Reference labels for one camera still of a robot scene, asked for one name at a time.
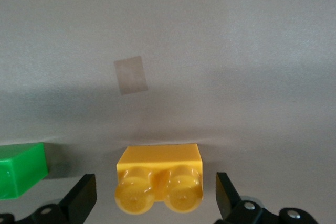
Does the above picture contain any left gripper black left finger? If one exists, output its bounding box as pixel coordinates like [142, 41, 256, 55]
[0, 173, 97, 224]

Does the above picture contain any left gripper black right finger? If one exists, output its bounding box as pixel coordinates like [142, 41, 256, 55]
[215, 172, 320, 224]

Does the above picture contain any brown tape patch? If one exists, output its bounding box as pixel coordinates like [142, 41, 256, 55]
[113, 55, 149, 96]

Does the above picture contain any yellow two-stud block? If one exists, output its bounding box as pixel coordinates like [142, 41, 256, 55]
[114, 143, 204, 215]

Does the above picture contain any green two-stud block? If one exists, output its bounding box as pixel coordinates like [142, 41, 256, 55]
[0, 142, 50, 200]

